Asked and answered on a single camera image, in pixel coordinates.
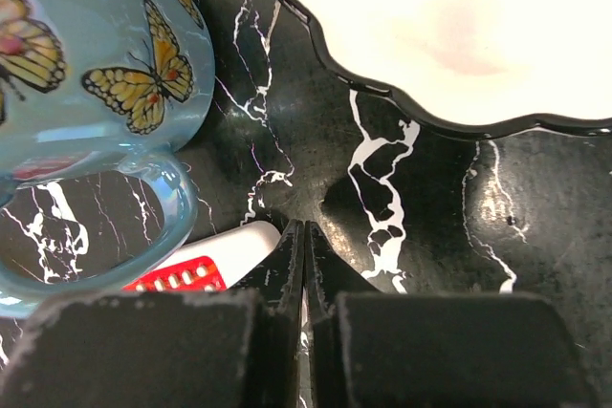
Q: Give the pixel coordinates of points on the white scalloped bowl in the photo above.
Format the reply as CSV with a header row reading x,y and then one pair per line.
x,y
473,69

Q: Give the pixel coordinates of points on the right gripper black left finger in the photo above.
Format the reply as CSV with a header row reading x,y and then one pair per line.
x,y
234,348

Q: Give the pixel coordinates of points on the blue butterfly mug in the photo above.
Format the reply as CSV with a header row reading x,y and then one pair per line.
x,y
94,85

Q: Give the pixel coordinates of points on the white remote control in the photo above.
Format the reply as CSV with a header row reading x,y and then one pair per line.
x,y
212,264

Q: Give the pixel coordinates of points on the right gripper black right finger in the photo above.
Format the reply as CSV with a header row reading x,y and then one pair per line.
x,y
376,349

